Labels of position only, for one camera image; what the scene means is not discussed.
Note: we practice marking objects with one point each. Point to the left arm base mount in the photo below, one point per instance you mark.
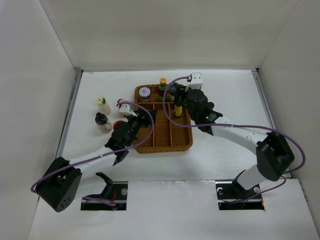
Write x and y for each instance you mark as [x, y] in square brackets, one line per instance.
[113, 197]

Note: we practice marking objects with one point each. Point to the black-cap pepper grinder jar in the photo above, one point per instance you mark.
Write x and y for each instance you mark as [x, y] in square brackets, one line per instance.
[171, 92]

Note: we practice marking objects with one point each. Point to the yellow-lid spice shaker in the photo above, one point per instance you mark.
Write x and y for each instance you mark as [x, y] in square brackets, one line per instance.
[103, 106]

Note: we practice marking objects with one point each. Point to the black-top spice grinder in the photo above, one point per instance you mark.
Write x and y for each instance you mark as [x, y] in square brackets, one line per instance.
[103, 122]

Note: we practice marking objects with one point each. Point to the green-label red sauce bottle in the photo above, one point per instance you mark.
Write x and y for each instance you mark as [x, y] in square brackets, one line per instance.
[161, 89]

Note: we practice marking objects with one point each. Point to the pink-lid spice shaker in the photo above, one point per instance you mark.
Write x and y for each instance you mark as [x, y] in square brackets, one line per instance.
[119, 102]

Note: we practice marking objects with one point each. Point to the white-lid brown sauce jar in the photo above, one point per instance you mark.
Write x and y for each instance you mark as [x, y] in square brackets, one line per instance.
[144, 94]

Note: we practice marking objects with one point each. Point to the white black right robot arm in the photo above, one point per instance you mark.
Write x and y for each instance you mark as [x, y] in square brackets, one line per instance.
[273, 153]

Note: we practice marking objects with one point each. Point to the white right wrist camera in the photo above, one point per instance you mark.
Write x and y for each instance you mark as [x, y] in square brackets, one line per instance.
[195, 81]

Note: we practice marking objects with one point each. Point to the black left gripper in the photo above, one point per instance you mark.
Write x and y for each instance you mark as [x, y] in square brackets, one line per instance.
[142, 114]

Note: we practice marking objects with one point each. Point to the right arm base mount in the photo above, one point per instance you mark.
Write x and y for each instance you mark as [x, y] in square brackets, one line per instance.
[232, 198]

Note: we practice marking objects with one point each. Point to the red-lid dark sauce jar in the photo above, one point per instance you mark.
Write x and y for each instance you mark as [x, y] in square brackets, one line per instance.
[121, 125]

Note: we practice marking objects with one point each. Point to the brown wicker divided basket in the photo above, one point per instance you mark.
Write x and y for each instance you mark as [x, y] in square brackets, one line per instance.
[166, 136]

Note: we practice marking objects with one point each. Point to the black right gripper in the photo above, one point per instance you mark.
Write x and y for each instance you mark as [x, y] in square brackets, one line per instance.
[180, 92]

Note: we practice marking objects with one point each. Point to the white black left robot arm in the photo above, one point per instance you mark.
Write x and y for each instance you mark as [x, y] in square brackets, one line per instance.
[82, 177]

